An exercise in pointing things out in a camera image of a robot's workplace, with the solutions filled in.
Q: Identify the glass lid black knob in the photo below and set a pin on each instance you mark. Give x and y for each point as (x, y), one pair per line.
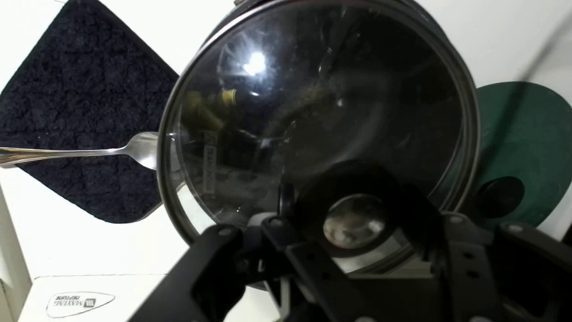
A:
(334, 100)

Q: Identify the dark blue square potholder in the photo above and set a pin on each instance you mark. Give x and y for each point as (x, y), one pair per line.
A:
(78, 89)

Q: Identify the white washing machine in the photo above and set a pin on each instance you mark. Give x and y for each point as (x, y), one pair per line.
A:
(78, 250)

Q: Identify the round green trivet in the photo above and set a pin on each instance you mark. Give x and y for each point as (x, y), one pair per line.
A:
(525, 143)

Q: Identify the silver metal fork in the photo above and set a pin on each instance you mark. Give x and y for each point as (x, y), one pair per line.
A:
(141, 148)

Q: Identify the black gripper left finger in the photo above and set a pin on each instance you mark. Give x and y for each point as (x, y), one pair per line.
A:
(239, 274)

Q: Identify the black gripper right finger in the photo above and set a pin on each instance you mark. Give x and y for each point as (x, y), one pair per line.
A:
(512, 274)

